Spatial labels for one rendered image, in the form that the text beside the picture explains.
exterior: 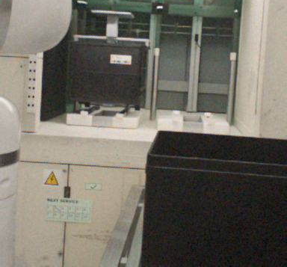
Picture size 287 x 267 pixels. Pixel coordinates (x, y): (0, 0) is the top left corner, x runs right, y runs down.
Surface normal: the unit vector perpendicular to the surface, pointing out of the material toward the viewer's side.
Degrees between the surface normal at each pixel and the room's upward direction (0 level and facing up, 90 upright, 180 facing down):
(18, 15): 110
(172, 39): 90
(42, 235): 90
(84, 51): 90
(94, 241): 90
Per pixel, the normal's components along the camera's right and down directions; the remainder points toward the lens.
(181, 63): -0.06, 0.05
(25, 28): 0.43, 0.58
